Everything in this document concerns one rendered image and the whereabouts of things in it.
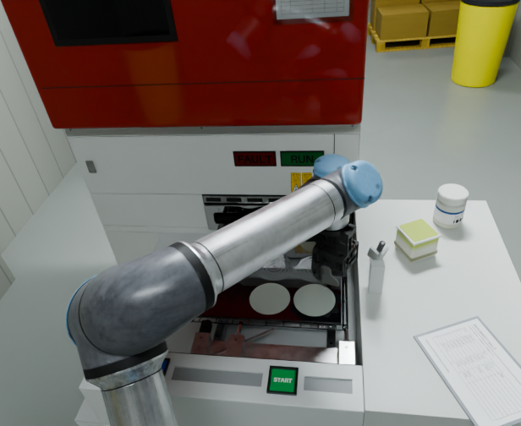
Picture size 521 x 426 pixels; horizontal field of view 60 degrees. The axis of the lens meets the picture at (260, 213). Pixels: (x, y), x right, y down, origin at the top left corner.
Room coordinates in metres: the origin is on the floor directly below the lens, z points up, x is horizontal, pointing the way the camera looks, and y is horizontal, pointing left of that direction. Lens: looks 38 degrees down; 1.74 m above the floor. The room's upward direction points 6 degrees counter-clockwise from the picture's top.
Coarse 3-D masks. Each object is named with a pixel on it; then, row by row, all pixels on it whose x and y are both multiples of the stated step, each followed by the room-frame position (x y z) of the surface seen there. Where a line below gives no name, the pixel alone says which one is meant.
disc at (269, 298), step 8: (256, 288) 0.77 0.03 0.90; (264, 288) 0.77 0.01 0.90; (272, 288) 0.76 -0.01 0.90; (280, 288) 0.76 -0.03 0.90; (256, 296) 0.74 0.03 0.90; (264, 296) 0.74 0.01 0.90; (272, 296) 0.74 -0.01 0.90; (280, 296) 0.74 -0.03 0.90; (288, 296) 0.73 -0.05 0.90; (256, 304) 0.72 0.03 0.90; (264, 304) 0.71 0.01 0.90; (272, 304) 0.71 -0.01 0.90; (280, 304) 0.71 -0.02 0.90; (264, 312) 0.69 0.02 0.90; (272, 312) 0.69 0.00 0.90
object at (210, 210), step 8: (208, 208) 1.08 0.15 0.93; (216, 208) 1.08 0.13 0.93; (224, 208) 1.07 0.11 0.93; (232, 208) 1.07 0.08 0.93; (240, 208) 1.06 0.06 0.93; (248, 208) 1.06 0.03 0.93; (256, 208) 1.05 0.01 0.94; (208, 216) 1.08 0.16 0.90; (208, 224) 1.08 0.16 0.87; (216, 224) 1.08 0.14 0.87
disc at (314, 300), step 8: (304, 288) 0.75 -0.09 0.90; (312, 288) 0.75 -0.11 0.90; (320, 288) 0.75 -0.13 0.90; (328, 288) 0.74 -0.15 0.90; (296, 296) 0.73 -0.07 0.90; (304, 296) 0.73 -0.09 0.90; (312, 296) 0.72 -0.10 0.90; (320, 296) 0.72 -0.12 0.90; (328, 296) 0.72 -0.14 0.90; (296, 304) 0.70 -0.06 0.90; (304, 304) 0.70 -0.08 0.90; (312, 304) 0.70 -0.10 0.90; (320, 304) 0.70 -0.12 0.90; (328, 304) 0.69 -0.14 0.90; (304, 312) 0.68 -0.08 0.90; (312, 312) 0.68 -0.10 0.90; (320, 312) 0.67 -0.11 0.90; (328, 312) 0.67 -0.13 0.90
